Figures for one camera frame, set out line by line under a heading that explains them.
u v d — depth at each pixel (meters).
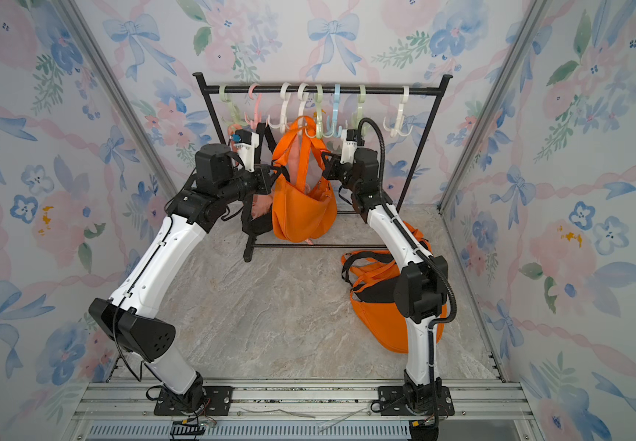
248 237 1.09
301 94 0.69
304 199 0.81
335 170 0.74
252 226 0.93
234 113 0.75
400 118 0.74
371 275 0.95
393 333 0.83
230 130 0.78
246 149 0.62
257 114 0.75
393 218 0.60
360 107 0.73
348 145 0.73
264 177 0.61
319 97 0.69
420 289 0.52
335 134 0.73
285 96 0.69
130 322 0.42
